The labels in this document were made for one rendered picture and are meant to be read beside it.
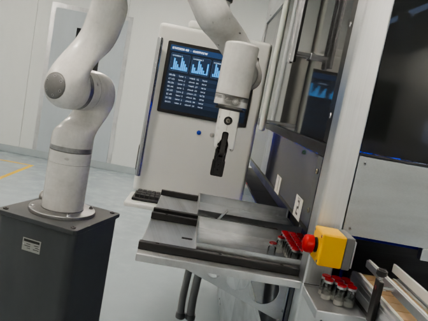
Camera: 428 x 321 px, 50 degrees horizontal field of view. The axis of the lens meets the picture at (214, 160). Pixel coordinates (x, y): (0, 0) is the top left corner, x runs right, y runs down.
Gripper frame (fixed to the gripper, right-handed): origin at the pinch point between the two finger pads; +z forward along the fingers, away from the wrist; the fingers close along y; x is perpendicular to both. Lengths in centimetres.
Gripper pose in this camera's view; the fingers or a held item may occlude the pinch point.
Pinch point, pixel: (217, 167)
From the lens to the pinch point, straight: 117.7
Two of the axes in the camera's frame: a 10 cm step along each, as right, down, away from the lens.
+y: -0.2, -1.4, 9.9
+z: -2.0, 9.7, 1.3
